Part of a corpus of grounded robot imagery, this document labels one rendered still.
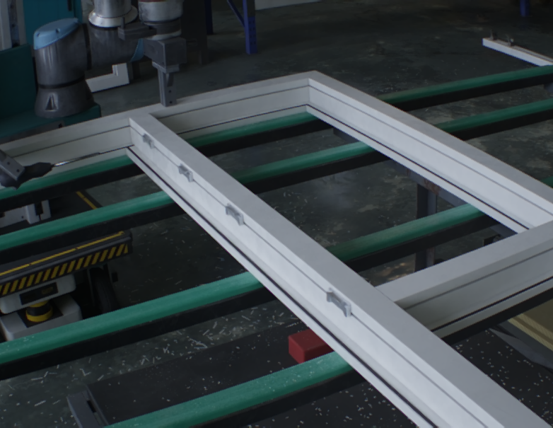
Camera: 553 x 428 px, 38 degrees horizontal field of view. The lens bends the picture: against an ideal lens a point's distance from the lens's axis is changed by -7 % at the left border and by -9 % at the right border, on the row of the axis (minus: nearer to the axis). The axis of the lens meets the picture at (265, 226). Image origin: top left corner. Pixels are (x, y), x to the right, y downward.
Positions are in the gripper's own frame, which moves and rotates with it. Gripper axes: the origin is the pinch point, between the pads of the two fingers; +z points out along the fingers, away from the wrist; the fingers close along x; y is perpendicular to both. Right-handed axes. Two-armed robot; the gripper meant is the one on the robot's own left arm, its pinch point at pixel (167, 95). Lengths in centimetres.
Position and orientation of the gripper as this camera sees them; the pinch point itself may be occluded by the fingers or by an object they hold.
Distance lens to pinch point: 176.4
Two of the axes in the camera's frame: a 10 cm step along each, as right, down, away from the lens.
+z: 0.6, 8.9, 4.5
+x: -4.6, -3.8, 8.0
